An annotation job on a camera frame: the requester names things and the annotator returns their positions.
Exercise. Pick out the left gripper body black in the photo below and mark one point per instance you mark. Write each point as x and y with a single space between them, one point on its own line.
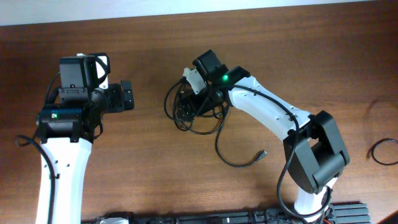
126 95

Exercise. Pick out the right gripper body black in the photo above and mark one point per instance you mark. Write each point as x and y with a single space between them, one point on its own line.
199 102

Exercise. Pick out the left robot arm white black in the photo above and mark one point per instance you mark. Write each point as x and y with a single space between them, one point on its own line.
66 129

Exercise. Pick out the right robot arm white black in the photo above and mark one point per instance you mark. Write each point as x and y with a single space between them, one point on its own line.
314 149

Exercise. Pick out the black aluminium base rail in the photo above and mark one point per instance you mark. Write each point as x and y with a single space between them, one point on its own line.
356 213

